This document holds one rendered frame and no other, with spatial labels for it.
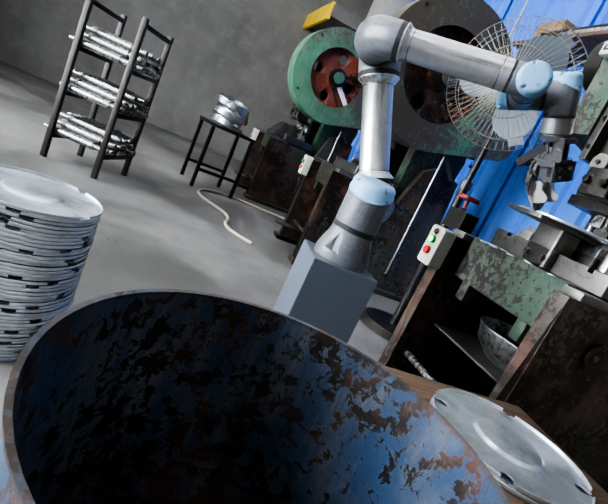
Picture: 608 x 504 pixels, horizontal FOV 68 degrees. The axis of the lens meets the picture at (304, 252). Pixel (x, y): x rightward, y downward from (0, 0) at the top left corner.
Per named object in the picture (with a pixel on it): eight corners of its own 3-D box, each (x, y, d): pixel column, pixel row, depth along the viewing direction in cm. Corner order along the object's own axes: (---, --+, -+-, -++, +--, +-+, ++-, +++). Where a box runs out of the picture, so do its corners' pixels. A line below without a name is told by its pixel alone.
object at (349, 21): (326, 17, 598) (335, -3, 592) (302, 28, 711) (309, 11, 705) (382, 50, 632) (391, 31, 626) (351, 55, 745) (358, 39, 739)
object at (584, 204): (616, 226, 125) (627, 208, 124) (560, 208, 143) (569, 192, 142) (650, 245, 131) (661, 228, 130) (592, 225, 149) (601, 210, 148)
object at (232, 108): (189, 185, 371) (224, 92, 354) (177, 171, 407) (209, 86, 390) (232, 199, 393) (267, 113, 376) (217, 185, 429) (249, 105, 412)
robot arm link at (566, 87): (544, 71, 117) (581, 71, 115) (536, 115, 121) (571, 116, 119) (551, 71, 110) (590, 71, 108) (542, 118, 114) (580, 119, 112)
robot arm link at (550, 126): (536, 116, 118) (560, 116, 121) (532, 134, 120) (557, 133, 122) (558, 119, 112) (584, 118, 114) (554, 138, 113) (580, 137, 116)
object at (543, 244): (518, 257, 123) (544, 212, 120) (486, 241, 136) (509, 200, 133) (578, 283, 132) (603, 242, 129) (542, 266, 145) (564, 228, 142)
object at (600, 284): (600, 298, 115) (613, 277, 113) (489, 242, 155) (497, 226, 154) (668, 327, 126) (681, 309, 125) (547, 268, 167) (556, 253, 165)
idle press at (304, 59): (238, 199, 406) (317, 5, 369) (222, 177, 493) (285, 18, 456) (372, 249, 470) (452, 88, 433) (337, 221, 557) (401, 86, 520)
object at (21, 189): (27, 223, 83) (28, 219, 83) (-84, 160, 89) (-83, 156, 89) (127, 218, 111) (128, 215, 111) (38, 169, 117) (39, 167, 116)
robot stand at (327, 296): (245, 407, 120) (314, 257, 110) (244, 370, 137) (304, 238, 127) (306, 425, 124) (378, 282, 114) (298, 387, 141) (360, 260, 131)
